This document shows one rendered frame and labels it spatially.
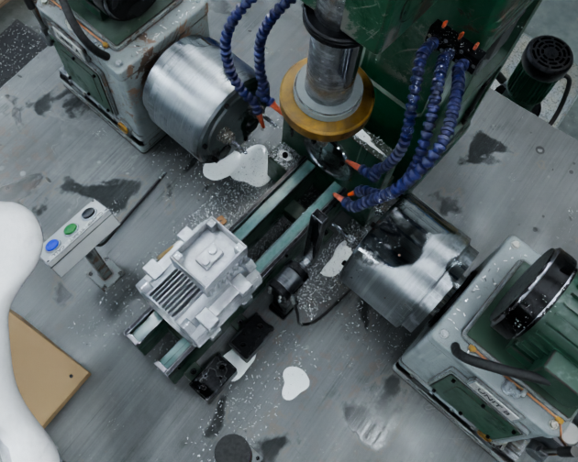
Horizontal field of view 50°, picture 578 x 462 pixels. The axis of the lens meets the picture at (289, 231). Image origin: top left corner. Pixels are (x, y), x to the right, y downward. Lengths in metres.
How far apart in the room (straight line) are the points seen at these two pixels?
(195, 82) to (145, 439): 0.82
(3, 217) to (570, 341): 0.91
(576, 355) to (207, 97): 0.88
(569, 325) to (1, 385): 0.89
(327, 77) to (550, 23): 2.36
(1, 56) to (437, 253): 2.31
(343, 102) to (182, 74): 0.43
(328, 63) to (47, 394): 0.96
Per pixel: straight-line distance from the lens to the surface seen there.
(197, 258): 1.26
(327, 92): 1.11
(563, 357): 1.13
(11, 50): 3.10
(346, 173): 1.48
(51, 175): 1.78
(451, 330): 1.23
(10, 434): 1.09
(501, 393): 1.24
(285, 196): 1.54
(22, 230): 1.01
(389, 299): 1.29
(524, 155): 1.88
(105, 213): 1.38
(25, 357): 1.48
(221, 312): 1.29
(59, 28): 1.57
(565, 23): 3.39
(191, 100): 1.41
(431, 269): 1.25
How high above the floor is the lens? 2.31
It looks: 68 degrees down
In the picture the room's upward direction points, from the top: 7 degrees clockwise
